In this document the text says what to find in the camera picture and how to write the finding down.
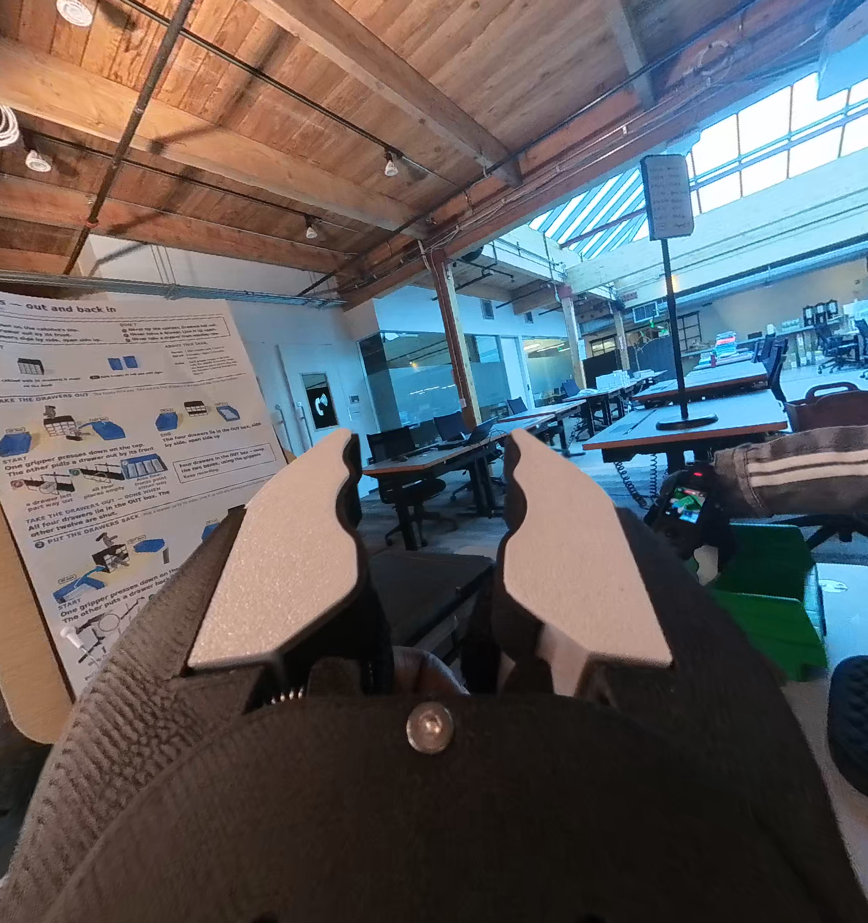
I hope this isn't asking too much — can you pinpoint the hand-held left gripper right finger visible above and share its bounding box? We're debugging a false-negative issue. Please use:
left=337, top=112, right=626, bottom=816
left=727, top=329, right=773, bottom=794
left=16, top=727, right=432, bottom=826
left=499, top=429, right=674, bottom=697

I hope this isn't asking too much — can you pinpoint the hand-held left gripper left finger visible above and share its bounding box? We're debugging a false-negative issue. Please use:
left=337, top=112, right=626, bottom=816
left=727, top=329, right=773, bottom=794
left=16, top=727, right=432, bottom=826
left=186, top=429, right=370, bottom=673

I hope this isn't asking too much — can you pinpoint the green plastic bin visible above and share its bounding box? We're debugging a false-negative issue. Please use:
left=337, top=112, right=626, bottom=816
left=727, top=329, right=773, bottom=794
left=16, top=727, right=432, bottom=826
left=717, top=523, right=822, bottom=604
left=708, top=590, right=829, bottom=682

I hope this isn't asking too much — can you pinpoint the black drawer cabinet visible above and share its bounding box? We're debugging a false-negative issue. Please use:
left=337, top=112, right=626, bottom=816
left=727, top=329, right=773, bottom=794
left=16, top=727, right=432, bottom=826
left=368, top=551, right=494, bottom=650

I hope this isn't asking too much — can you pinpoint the person's right forearm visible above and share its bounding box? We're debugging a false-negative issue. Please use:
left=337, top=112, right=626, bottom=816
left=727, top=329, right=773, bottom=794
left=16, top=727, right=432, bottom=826
left=714, top=424, right=868, bottom=519

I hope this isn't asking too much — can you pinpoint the grey office desk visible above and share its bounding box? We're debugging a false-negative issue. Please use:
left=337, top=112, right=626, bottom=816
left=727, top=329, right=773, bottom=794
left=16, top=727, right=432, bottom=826
left=632, top=359, right=770, bottom=406
left=362, top=412, right=559, bottom=550
left=584, top=389, right=792, bottom=462

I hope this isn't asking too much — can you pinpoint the white door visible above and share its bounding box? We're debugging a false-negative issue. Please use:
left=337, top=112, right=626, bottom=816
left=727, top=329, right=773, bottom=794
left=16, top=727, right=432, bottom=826
left=279, top=342, right=353, bottom=457

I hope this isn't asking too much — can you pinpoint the brown bag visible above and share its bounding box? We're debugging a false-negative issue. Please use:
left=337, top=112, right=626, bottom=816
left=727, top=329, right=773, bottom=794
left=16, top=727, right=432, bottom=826
left=786, top=382, right=868, bottom=434

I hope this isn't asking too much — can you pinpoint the illustrated instruction poster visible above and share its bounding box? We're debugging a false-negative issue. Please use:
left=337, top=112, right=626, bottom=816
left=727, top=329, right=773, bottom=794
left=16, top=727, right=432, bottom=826
left=0, top=287, right=288, bottom=699

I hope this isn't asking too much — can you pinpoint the black mesh office chair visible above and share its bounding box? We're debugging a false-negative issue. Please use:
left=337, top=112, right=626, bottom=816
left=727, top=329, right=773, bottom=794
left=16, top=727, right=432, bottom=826
left=827, top=655, right=868, bottom=812

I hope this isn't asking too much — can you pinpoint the light wooden poster board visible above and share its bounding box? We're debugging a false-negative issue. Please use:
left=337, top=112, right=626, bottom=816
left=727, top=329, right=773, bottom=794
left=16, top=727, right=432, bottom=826
left=0, top=433, right=74, bottom=745

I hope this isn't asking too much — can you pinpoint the black sign stand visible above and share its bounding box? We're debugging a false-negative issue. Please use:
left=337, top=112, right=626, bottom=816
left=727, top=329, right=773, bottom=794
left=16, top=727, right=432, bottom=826
left=639, top=153, right=720, bottom=432

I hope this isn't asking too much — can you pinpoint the skylight window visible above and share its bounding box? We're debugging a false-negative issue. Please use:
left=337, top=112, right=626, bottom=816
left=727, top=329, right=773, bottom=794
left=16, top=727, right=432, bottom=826
left=528, top=68, right=868, bottom=261

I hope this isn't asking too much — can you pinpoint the black ceiling pipe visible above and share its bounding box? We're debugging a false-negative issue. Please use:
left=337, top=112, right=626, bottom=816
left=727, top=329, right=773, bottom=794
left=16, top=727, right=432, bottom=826
left=62, top=0, right=196, bottom=276

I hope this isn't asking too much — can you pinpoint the coiled black cable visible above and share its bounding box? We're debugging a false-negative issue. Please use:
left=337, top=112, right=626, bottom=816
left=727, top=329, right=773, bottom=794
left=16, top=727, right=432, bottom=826
left=613, top=456, right=653, bottom=510

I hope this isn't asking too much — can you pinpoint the wooden post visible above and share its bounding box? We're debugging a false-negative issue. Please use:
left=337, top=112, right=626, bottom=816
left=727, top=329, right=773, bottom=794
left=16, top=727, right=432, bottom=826
left=427, top=249, right=480, bottom=431

